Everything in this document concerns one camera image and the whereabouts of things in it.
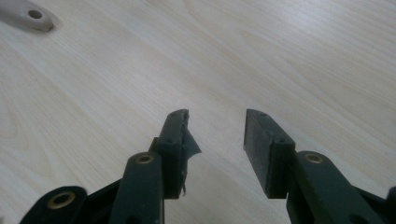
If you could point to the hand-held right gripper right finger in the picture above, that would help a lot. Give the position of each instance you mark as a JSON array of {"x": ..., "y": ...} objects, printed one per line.
[{"x": 274, "y": 155}]

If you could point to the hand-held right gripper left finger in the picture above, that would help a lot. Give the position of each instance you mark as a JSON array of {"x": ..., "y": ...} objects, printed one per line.
[{"x": 172, "y": 149}]

